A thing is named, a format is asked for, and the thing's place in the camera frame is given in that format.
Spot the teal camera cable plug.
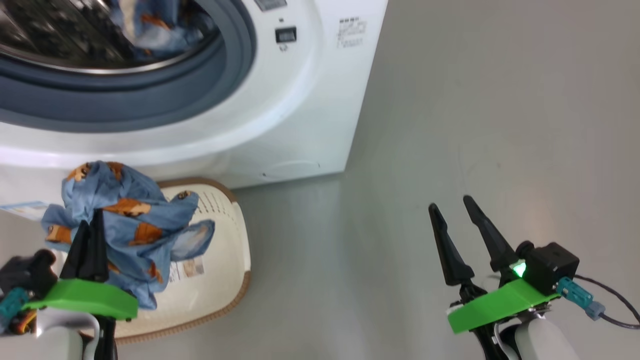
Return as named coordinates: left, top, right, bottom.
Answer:
left=0, top=287, right=31, bottom=333
left=556, top=277, right=606, bottom=321

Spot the teal left camera cable plug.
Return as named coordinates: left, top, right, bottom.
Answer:
left=0, top=287, right=31, bottom=333

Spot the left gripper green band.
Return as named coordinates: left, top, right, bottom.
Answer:
left=22, top=209, right=139, bottom=321

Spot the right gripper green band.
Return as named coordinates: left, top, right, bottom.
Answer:
left=428, top=195, right=561, bottom=335

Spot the teal right camera cable plug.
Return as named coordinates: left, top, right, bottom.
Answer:
left=556, top=277, right=606, bottom=321

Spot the cream perforated laundry basket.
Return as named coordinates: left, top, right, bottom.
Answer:
left=65, top=177, right=252, bottom=345

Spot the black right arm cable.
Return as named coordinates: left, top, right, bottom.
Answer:
left=575, top=274, right=640, bottom=330

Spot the blue energy label sticker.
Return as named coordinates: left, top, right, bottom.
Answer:
left=0, top=201, right=51, bottom=222

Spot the white washing machine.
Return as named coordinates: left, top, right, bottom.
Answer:
left=0, top=0, right=390, bottom=221

